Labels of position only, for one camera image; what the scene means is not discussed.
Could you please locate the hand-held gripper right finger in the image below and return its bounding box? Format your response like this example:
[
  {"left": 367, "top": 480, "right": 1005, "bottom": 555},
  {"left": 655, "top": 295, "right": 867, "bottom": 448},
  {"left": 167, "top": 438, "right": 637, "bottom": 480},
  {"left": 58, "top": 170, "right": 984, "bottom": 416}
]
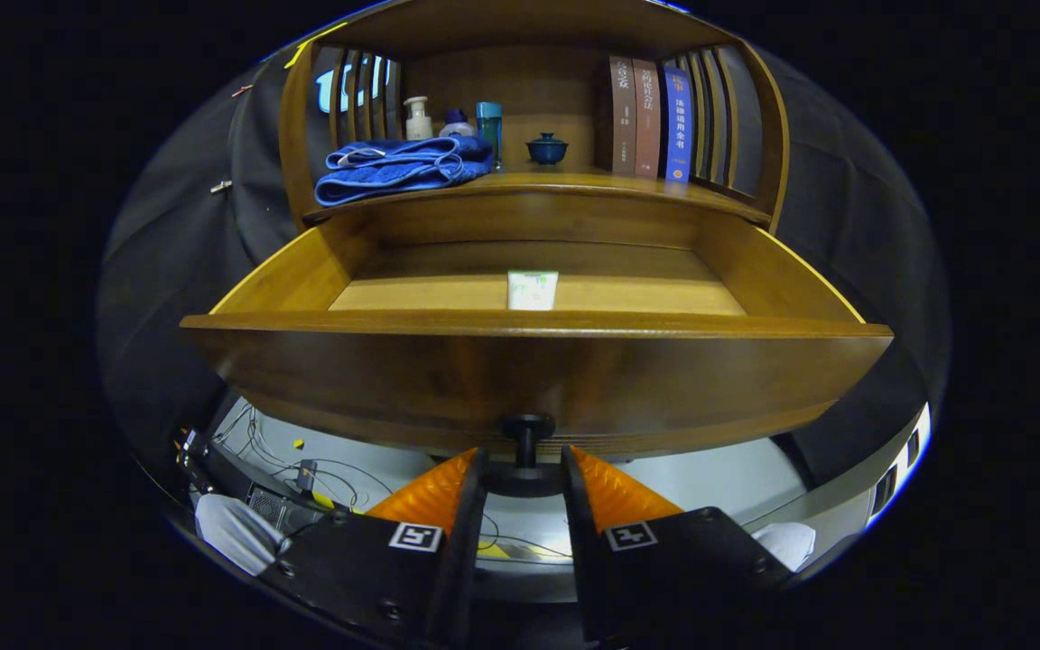
[{"left": 561, "top": 445, "right": 796, "bottom": 644}]

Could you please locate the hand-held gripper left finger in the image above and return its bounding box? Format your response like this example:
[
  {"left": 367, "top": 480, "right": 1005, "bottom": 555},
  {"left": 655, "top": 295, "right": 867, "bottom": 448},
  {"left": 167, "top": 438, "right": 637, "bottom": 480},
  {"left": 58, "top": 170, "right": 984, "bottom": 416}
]
[{"left": 258, "top": 447, "right": 489, "bottom": 649}]

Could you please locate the wooden drawer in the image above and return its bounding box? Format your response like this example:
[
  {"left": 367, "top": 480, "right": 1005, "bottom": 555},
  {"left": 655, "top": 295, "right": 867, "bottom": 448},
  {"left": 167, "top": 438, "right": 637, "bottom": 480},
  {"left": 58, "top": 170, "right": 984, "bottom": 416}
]
[{"left": 180, "top": 194, "right": 896, "bottom": 497}]

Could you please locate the white tube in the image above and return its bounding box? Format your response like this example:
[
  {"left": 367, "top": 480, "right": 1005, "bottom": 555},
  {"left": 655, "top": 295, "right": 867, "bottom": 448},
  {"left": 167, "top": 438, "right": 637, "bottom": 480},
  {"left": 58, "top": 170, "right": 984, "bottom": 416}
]
[{"left": 507, "top": 270, "right": 560, "bottom": 311}]

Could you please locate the wooden countertop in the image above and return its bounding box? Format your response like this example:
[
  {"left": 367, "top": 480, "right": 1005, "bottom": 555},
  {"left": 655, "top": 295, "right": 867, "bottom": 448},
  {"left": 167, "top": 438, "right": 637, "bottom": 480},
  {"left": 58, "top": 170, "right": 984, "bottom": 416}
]
[{"left": 303, "top": 167, "right": 774, "bottom": 227}]

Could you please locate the wooden cabinet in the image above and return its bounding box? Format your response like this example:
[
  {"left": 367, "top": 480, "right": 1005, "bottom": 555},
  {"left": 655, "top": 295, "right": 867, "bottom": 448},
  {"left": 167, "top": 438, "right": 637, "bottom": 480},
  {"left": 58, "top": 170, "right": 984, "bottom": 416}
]
[{"left": 278, "top": 0, "right": 792, "bottom": 236}]

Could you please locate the yellow black floor tape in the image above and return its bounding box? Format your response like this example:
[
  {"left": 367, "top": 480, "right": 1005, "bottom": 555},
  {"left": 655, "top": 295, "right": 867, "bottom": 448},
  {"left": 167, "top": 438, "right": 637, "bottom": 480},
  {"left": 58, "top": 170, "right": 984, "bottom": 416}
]
[{"left": 477, "top": 540, "right": 575, "bottom": 562}]

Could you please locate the black electronics box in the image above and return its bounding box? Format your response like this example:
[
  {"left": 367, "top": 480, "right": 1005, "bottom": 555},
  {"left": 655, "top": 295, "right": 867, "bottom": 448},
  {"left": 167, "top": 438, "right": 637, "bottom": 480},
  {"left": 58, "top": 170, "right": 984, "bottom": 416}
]
[{"left": 245, "top": 483, "right": 331, "bottom": 538}]

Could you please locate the person's white shoe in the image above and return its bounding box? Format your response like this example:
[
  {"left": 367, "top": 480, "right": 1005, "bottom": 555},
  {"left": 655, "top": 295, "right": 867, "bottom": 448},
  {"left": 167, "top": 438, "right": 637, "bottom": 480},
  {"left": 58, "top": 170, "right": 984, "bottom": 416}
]
[
  {"left": 750, "top": 522, "right": 817, "bottom": 571},
  {"left": 195, "top": 494, "right": 291, "bottom": 577}
]

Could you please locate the blue folded towel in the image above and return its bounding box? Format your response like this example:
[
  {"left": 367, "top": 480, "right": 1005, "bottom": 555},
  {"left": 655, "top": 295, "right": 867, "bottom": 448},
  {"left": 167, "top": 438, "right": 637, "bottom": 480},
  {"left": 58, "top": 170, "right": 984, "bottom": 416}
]
[{"left": 314, "top": 135, "right": 494, "bottom": 208}]

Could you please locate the blue lidded teacup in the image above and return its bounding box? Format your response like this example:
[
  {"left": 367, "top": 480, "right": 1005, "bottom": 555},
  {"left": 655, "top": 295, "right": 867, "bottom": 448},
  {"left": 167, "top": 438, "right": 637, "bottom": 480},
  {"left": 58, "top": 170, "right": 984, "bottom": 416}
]
[{"left": 525, "top": 133, "right": 569, "bottom": 166}]

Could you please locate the white pump bottle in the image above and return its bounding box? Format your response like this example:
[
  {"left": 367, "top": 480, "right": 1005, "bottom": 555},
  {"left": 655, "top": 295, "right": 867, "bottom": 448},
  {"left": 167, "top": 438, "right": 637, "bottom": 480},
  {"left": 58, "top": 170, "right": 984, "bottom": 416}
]
[{"left": 404, "top": 96, "right": 434, "bottom": 142}]

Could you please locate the teal slim bottle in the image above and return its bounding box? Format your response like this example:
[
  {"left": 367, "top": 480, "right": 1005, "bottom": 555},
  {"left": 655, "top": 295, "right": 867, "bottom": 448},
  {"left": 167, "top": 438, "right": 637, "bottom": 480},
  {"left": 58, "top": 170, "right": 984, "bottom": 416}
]
[{"left": 475, "top": 101, "right": 504, "bottom": 172}]

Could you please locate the blue book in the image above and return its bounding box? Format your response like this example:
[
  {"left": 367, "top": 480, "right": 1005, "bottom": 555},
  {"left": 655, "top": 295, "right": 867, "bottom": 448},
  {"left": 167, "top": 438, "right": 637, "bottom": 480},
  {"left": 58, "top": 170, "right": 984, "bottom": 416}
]
[{"left": 660, "top": 65, "right": 694, "bottom": 184}]

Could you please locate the reddish brown book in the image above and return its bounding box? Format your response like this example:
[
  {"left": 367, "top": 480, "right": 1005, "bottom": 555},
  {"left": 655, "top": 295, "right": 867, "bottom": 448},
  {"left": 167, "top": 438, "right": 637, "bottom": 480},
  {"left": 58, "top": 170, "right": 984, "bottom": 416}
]
[{"left": 633, "top": 59, "right": 664, "bottom": 179}]

